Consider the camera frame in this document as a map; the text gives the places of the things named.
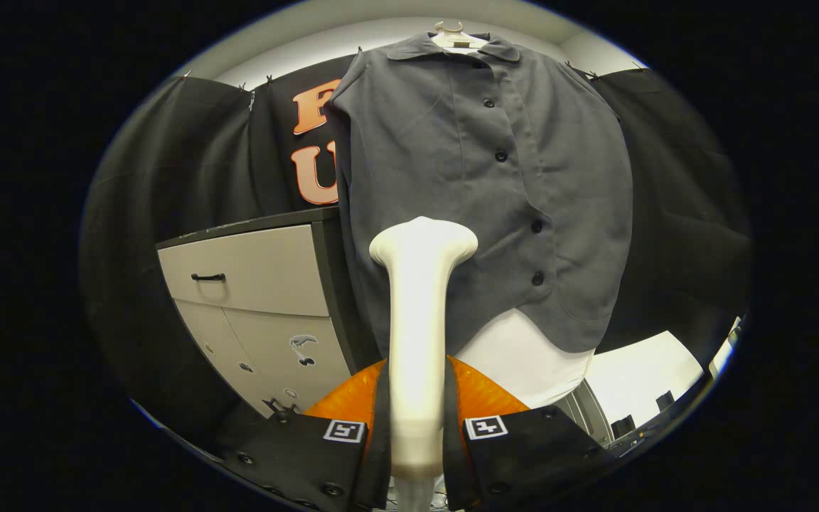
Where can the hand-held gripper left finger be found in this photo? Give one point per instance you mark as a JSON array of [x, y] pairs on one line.
[[379, 455]]

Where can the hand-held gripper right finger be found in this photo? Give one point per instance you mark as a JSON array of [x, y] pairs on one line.
[[453, 462]]

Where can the white garment steamer head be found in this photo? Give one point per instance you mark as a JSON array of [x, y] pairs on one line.
[[416, 341]]

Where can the grey button shirt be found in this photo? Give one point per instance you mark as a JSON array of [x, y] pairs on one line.
[[438, 156]]

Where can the white mannequin torso stand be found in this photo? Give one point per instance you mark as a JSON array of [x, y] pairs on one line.
[[523, 363]]

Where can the white ribbed box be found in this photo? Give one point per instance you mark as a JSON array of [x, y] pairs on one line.
[[584, 412]]

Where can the small black block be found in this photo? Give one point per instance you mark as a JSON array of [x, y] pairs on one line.
[[623, 427], [665, 401]]

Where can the white table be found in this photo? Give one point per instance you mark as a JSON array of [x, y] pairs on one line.
[[637, 377]]

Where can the grey cabinet with dark top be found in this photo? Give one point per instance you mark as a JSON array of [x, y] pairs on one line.
[[253, 270]]

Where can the black backdrop cloth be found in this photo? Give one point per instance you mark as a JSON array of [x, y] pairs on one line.
[[665, 213]]

